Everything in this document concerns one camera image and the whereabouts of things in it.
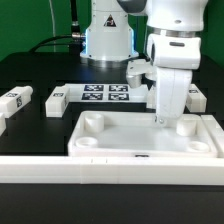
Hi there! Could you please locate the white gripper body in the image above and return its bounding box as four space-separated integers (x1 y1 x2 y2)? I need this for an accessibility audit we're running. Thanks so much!
126 59 156 88

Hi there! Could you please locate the white desk top tray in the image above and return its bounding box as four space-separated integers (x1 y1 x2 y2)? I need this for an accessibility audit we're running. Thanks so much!
68 111 218 158

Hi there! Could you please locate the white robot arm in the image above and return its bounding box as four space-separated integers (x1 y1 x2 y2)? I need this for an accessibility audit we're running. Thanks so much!
80 0 208 125

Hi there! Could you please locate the white marker base plate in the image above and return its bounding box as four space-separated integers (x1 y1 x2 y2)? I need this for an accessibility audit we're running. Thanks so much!
67 84 148 103

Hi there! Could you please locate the black cable with connector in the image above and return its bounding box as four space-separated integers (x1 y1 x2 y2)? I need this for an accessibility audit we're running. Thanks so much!
27 0 88 54

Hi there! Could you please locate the white right obstacle rail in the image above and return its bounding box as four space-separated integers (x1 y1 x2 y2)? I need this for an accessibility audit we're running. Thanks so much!
201 115 224 158

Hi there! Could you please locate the white obstacle rail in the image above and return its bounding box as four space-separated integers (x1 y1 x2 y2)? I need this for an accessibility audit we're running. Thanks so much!
0 156 224 186
201 115 224 158

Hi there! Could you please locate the white thin cable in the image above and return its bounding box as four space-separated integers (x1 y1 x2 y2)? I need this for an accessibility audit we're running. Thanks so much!
48 0 57 38

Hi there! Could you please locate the white front obstacle rail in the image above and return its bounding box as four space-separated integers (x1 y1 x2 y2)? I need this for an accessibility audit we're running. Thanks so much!
0 156 224 186

